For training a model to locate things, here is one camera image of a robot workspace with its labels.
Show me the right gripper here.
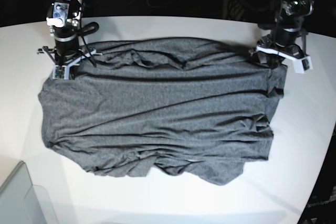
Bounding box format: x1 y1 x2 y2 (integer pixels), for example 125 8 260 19
37 37 99 73

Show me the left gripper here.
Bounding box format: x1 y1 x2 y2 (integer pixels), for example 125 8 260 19
249 26 309 66

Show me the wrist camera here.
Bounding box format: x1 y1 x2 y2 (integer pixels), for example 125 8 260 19
293 56 313 73
52 65 70 80

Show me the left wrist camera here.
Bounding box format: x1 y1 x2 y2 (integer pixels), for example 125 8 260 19
293 56 313 73

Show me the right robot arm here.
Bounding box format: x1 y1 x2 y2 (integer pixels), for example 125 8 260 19
37 0 99 80

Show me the translucent grey tray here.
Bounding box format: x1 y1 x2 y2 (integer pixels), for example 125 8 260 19
1 161 59 223

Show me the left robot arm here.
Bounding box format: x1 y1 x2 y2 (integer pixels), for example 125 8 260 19
249 0 314 73

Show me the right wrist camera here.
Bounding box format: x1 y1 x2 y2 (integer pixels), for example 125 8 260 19
52 65 70 80

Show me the grey t-shirt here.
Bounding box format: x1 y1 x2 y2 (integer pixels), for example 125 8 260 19
38 38 287 185

